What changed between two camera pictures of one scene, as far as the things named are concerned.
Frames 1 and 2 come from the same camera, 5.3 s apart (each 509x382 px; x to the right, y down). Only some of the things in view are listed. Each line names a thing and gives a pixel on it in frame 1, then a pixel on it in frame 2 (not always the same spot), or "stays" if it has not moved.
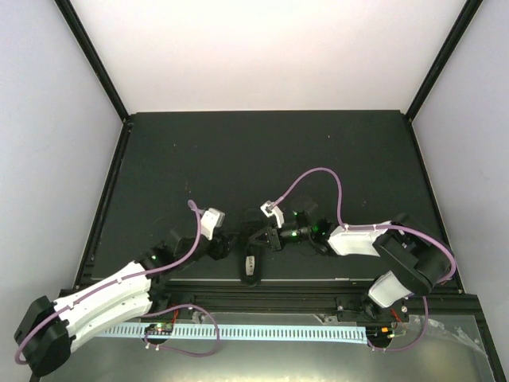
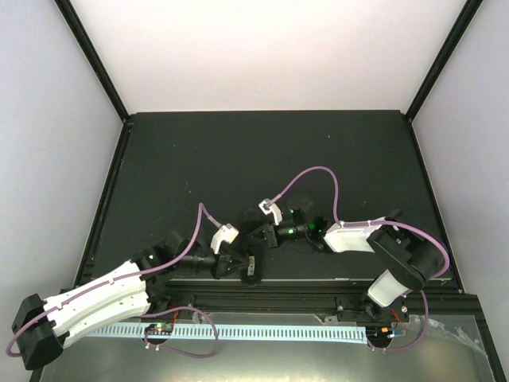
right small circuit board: (381, 332) stays
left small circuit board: (159, 329) stays
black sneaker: (251, 220) stays
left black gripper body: (219, 250) → (222, 261)
